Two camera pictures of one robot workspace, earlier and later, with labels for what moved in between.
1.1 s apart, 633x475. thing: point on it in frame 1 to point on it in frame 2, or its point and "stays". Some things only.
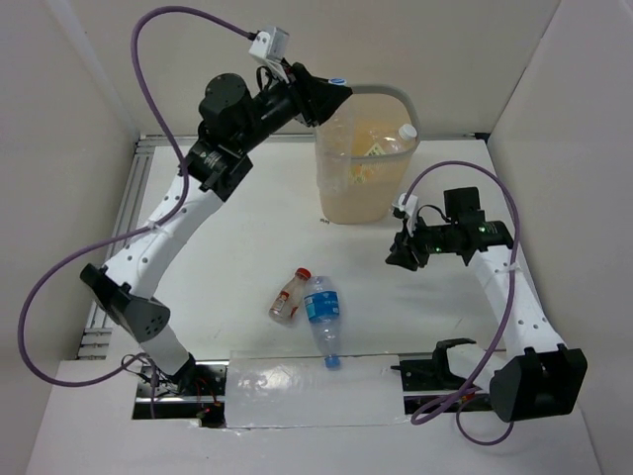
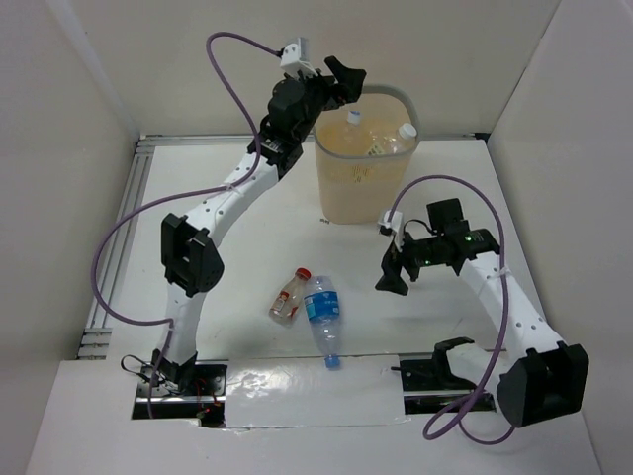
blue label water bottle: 322,312 stays
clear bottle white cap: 333,137 to 351,136
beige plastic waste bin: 364,142 stays
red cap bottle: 288,300 stays
